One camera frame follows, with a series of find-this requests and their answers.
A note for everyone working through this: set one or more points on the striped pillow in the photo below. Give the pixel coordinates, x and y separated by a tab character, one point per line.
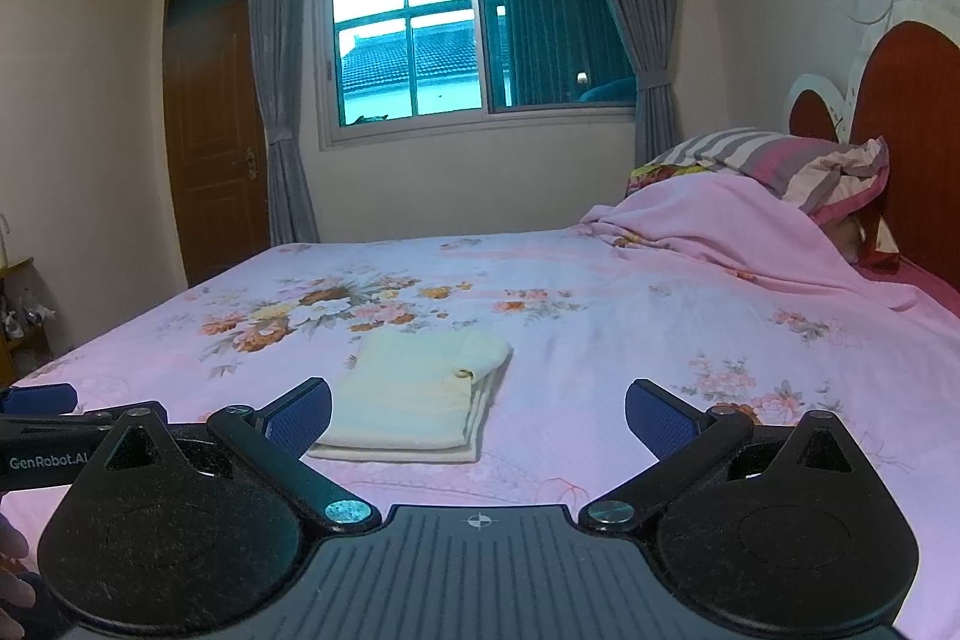
765	160

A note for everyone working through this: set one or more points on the pink floral bed sheet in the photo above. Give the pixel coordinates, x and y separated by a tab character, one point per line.
637	340

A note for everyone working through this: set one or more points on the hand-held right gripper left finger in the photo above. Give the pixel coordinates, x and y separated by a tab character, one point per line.
300	419

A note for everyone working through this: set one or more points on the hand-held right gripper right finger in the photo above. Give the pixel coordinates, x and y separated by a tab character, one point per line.
660	419

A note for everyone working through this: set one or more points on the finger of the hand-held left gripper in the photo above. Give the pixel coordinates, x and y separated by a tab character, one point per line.
150	413
37	398

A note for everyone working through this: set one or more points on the floral pillow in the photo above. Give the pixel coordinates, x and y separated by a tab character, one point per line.
660	175

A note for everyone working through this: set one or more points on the red and white headboard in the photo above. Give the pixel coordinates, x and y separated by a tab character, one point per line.
915	145

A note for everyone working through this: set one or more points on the wooden nightstand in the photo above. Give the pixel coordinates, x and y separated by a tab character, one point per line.
22	340

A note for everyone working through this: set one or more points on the person's left hand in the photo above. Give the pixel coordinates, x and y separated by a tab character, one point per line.
13	557

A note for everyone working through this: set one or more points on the cream knit sweater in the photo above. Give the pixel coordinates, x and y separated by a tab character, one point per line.
420	392

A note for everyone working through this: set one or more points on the brown wooden door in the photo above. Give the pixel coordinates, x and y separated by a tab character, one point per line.
217	145

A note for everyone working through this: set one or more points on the white-framed window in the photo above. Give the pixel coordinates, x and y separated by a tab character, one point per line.
450	10

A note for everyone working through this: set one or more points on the pink blanket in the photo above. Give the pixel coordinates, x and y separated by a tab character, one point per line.
712	220

